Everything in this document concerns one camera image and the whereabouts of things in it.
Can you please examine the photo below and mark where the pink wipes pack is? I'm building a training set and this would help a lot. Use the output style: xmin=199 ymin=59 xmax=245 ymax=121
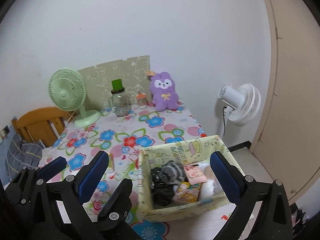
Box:
xmin=183 ymin=164 xmax=207 ymax=185

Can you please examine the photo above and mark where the pink bag on floor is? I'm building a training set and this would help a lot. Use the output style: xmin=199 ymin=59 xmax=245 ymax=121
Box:
xmin=290 ymin=203 xmax=305 ymax=237

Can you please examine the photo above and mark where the grey plaid pillow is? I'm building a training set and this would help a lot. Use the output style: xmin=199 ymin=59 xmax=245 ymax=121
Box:
xmin=1 ymin=134 xmax=45 ymax=185

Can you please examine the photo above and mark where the wooden chair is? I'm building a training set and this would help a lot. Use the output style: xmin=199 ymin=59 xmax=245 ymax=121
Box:
xmin=11 ymin=107 xmax=69 ymax=147

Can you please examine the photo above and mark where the beige door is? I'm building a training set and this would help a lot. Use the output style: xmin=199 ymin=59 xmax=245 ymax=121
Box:
xmin=250 ymin=0 xmax=319 ymax=202

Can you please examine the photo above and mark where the cartoon tissue pack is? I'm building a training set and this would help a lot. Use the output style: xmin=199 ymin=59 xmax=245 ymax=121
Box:
xmin=172 ymin=182 xmax=201 ymax=205

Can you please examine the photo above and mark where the floral tablecloth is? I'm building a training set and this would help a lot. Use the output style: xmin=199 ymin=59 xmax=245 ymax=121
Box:
xmin=39 ymin=103 xmax=234 ymax=239

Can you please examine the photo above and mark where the yellow patterned storage box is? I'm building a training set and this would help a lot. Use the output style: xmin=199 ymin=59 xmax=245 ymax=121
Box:
xmin=137 ymin=135 xmax=243 ymax=222

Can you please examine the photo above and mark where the green desk fan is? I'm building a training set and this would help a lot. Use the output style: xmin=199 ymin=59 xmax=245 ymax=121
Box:
xmin=48 ymin=68 xmax=101 ymax=127

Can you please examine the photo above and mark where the white standing fan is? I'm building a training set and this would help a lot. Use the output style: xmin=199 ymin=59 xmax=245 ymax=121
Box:
xmin=218 ymin=83 xmax=261 ymax=127

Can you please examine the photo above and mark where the glass jar green lid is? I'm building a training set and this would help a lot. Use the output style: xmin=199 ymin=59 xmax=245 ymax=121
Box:
xmin=110 ymin=79 xmax=130 ymax=117

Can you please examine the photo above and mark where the green patterned board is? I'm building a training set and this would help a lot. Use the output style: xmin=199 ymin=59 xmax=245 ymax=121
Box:
xmin=79 ymin=55 xmax=151 ymax=110

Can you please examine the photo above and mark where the small toothpick jar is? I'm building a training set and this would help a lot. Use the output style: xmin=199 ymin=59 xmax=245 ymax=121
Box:
xmin=136 ymin=92 xmax=148 ymax=108

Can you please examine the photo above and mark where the purple bunny plush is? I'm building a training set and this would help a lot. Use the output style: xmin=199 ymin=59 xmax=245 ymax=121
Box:
xmin=150 ymin=72 xmax=179 ymax=112

